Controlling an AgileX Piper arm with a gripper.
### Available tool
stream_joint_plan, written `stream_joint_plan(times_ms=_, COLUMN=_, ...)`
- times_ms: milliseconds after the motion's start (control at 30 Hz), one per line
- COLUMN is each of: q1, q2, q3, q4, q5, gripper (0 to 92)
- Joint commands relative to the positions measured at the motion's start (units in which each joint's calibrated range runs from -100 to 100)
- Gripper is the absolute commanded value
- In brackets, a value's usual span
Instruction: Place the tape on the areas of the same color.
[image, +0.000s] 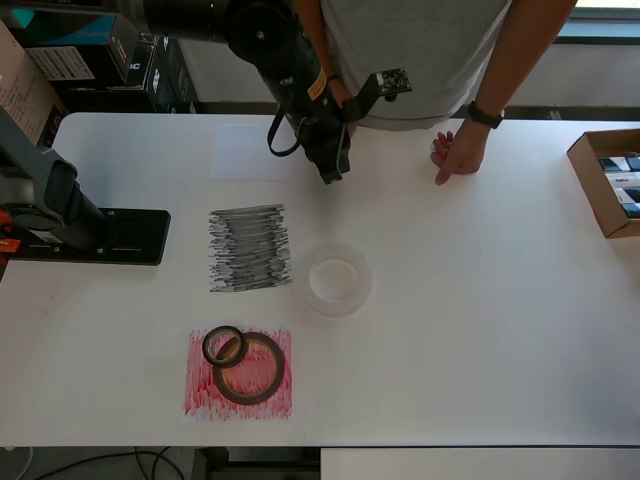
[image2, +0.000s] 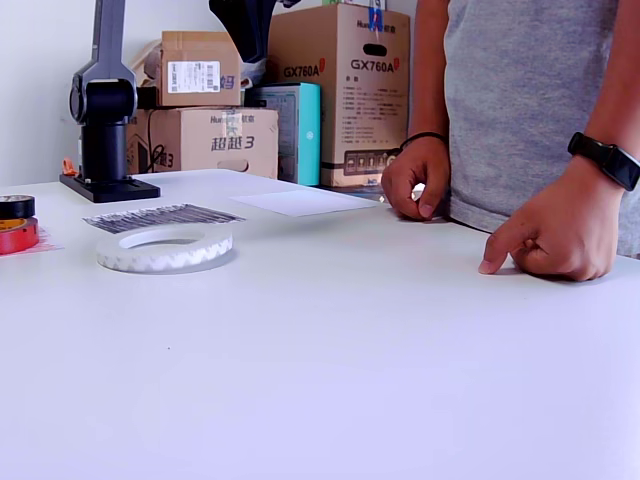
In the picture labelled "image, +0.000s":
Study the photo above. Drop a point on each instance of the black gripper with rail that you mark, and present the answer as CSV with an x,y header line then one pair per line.
x,y
327,145

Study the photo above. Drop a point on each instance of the white tape roll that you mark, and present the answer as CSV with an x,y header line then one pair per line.
x,y
312,297

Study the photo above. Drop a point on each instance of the black tape roll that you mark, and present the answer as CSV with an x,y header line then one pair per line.
x,y
206,347

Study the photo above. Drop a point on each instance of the red tape roll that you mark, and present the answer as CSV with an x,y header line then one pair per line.
x,y
235,395

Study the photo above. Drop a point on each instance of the person left forearm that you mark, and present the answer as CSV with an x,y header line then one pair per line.
x,y
520,50

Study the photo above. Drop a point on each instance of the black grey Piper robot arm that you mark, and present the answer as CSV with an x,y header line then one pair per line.
x,y
260,40

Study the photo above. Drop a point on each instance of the person right forearm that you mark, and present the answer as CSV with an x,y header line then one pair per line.
x,y
312,25

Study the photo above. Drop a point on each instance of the person right hand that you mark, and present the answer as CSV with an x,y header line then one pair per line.
x,y
339,92

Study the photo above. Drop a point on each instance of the person left hand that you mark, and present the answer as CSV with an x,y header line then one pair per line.
x,y
462,152

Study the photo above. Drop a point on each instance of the plain white paper sheet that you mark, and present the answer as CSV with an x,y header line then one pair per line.
x,y
240,155

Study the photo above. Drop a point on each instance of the black scribbled paper sheet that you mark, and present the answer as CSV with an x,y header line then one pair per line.
x,y
250,250

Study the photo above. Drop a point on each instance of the person torso in grey shirt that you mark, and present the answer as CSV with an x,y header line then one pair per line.
x,y
425,50

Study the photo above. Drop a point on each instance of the black wrist watch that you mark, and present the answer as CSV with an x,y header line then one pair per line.
x,y
482,116

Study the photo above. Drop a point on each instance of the dark printed carton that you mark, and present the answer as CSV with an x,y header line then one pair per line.
x,y
172,80

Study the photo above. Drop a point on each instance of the open brown cardboard tray box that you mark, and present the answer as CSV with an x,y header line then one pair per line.
x,y
595,200

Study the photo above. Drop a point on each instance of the teal and black carton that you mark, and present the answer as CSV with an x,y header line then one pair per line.
x,y
75,30

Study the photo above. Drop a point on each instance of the black carton with white label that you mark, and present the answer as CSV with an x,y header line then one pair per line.
x,y
60,62

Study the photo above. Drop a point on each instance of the red scribbled paper sheet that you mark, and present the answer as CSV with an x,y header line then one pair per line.
x,y
200,400

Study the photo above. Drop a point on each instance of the small black and white box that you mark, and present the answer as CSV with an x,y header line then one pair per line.
x,y
617,164

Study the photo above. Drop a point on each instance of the small white printed box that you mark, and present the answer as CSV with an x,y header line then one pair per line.
x,y
622,180

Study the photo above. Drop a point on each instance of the small dark box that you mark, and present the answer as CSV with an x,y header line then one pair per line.
x,y
632,211
629,196

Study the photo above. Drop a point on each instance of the large printed cardboard box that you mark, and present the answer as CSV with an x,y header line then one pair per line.
x,y
20,100

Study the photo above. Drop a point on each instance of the orange table clamp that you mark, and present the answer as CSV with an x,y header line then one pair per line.
x,y
9,245

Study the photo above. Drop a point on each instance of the dark table leg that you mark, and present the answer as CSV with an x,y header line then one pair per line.
x,y
210,465

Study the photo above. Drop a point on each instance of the white side table top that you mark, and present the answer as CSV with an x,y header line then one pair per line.
x,y
475,465

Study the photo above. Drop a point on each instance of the camera circuit board on bracket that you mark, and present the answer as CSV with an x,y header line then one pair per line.
x,y
395,80

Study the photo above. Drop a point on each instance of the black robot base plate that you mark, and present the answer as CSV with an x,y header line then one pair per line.
x,y
140,240

